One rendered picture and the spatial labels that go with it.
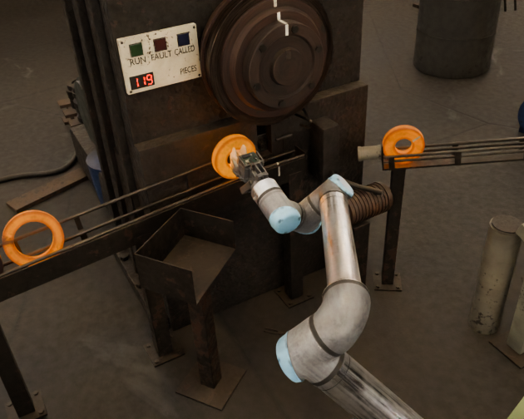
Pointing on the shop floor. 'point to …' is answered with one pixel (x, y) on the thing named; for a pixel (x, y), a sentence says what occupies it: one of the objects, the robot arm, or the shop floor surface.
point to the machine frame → (205, 135)
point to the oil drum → (456, 37)
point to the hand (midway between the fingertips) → (234, 151)
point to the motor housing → (361, 213)
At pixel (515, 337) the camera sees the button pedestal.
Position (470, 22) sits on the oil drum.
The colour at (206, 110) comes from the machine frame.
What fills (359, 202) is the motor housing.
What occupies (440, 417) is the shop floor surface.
